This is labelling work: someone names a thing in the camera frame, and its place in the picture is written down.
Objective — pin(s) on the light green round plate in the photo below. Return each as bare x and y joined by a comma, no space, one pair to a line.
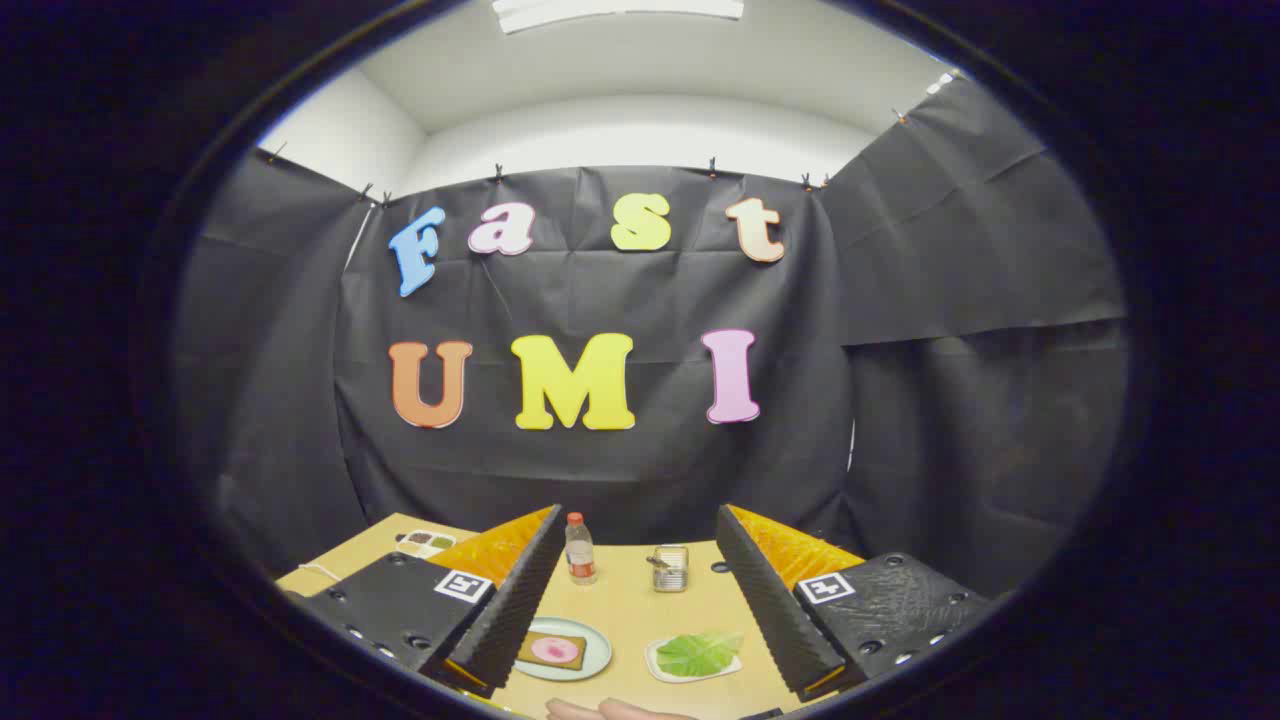
598,650

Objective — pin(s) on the toast slice under ham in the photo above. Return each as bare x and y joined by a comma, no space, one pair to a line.
528,637

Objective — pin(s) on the long ceiling light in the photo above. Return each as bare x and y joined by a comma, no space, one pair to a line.
620,10

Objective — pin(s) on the green lettuce leaf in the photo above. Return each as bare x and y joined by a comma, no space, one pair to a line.
695,655

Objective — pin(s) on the white divided seasoning tray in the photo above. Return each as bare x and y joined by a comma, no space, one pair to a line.
425,541

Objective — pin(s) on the black backdrop cloth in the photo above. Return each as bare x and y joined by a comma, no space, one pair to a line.
600,290

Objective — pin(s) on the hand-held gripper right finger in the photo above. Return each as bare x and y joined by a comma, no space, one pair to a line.
770,610

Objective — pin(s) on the pink ham slice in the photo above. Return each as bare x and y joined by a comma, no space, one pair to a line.
555,650

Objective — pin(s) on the small ceiling light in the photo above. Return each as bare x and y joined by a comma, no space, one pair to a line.
941,83

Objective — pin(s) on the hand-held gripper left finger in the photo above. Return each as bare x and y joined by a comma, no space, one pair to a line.
520,600

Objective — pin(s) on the clear water bottle red cap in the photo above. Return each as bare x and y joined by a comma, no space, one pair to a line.
580,555

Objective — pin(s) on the row of black cloth clips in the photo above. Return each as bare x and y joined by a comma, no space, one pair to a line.
712,167

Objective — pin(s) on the white square plate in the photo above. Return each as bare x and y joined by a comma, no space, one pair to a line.
690,679

